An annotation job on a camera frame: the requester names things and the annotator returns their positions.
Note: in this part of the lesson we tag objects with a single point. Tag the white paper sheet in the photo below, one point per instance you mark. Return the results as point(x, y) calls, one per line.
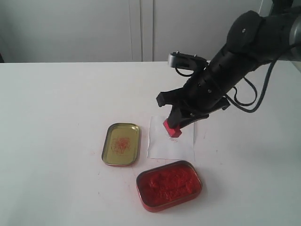
point(162, 146)

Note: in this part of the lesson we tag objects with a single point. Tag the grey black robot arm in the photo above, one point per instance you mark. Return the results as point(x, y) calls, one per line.
point(252, 41)

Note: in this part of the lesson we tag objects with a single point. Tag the red ink pad tin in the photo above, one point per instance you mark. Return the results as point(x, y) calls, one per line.
point(163, 187)

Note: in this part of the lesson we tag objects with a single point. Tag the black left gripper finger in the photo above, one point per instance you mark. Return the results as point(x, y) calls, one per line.
point(172, 116)

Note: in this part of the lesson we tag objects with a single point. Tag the white cabinet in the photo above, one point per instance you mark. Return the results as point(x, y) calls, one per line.
point(116, 30)

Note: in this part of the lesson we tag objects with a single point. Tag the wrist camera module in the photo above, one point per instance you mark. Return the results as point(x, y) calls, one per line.
point(186, 62)

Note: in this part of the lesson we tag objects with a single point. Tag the red stamp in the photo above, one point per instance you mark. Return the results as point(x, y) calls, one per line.
point(172, 132)

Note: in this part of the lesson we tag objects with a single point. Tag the gold metal tin lid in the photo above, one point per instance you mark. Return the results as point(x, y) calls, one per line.
point(122, 144)

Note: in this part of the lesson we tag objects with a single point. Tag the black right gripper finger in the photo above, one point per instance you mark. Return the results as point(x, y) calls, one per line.
point(185, 120)

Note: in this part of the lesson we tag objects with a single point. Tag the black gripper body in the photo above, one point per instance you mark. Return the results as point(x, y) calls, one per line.
point(205, 90)

